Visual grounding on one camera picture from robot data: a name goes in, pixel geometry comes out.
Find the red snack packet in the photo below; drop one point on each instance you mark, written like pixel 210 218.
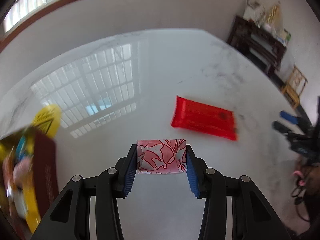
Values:
pixel 203 118

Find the red gold tin box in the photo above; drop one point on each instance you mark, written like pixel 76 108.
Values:
pixel 44 175

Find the yellow round table sticker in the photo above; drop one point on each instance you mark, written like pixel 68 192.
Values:
pixel 47 120

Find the right hand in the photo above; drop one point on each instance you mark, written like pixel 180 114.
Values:
pixel 311 178

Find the papers on side table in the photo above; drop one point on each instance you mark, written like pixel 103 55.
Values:
pixel 271 19

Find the teal snack packet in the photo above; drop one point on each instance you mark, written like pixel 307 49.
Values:
pixel 21 151

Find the dark wooden side table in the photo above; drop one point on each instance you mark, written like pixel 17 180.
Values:
pixel 257 45

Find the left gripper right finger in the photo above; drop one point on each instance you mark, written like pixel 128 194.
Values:
pixel 253 217

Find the small wooden chair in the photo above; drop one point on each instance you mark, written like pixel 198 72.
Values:
pixel 294 87

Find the pink white patterned packet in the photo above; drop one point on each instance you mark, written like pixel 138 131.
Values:
pixel 162 156

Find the yellow snack bag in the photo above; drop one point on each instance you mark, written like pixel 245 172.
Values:
pixel 23 213

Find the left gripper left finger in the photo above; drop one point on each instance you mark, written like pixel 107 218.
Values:
pixel 68 216

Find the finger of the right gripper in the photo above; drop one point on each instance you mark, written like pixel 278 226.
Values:
pixel 290 118
pixel 279 127

